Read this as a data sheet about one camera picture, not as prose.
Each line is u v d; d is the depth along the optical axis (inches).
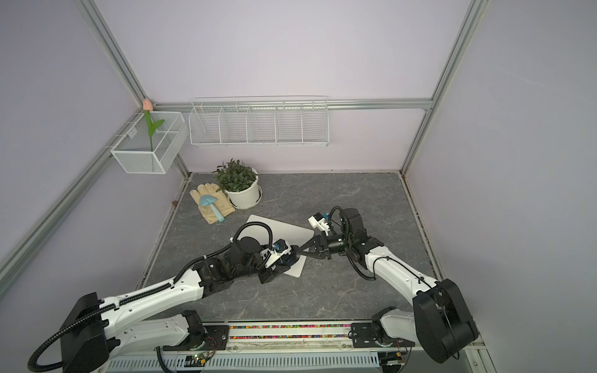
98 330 16.2
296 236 38.8
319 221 29.1
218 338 29.1
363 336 29.1
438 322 16.1
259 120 38.8
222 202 42.5
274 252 25.1
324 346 29.0
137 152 31.0
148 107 35.2
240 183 37.2
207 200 42.4
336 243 26.8
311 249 27.8
